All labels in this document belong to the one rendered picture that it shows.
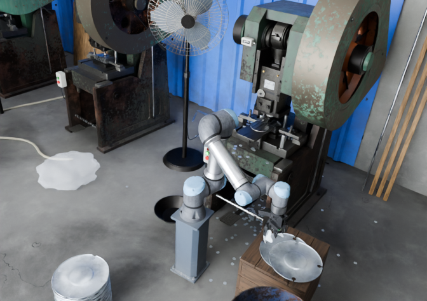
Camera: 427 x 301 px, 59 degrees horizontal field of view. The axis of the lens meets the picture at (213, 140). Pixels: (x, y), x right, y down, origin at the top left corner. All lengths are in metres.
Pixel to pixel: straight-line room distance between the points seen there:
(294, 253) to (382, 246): 0.97
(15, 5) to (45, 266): 2.86
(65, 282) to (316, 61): 1.69
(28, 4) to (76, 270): 3.18
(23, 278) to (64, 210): 0.62
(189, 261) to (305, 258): 0.69
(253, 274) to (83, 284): 0.90
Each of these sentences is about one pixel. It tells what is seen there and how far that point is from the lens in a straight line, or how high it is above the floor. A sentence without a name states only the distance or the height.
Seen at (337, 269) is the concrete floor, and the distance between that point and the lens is 2.76.
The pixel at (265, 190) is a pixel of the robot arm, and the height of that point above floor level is 0.83.
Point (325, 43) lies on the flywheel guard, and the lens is 1.87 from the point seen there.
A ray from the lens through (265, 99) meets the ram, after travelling 2.43.
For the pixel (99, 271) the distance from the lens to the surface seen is 2.27.
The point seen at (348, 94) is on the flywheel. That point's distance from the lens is 2.46.
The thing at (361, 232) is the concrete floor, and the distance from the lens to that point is 3.10.
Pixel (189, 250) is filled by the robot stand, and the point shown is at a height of 0.25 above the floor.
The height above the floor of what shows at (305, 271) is 0.36.
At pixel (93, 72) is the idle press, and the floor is 0.66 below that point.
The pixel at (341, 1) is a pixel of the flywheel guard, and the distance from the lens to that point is 1.95.
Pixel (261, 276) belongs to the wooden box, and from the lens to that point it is 2.18.
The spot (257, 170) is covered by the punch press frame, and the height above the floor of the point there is 0.54.
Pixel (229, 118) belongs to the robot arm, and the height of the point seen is 1.07.
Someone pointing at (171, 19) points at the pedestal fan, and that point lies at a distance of 2.89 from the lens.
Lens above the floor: 1.94
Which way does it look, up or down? 30 degrees down
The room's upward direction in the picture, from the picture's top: 4 degrees clockwise
